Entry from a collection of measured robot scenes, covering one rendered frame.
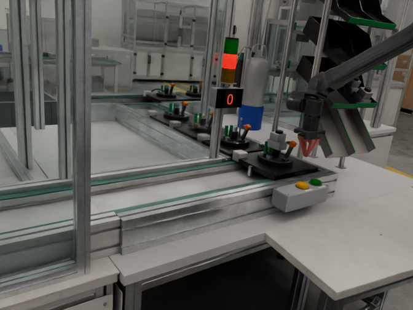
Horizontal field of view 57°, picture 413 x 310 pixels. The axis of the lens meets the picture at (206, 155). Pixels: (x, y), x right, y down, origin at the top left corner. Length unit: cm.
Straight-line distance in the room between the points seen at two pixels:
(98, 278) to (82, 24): 56
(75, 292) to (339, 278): 65
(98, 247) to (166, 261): 17
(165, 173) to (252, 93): 120
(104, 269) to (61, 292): 11
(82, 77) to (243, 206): 66
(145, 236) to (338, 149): 96
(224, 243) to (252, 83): 144
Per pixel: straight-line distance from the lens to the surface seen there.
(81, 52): 79
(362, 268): 116
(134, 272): 98
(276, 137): 147
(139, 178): 128
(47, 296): 94
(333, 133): 172
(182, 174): 137
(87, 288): 97
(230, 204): 118
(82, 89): 81
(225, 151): 157
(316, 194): 135
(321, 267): 111
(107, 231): 100
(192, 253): 105
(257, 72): 238
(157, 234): 106
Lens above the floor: 143
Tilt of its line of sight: 18 degrees down
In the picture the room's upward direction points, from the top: 6 degrees clockwise
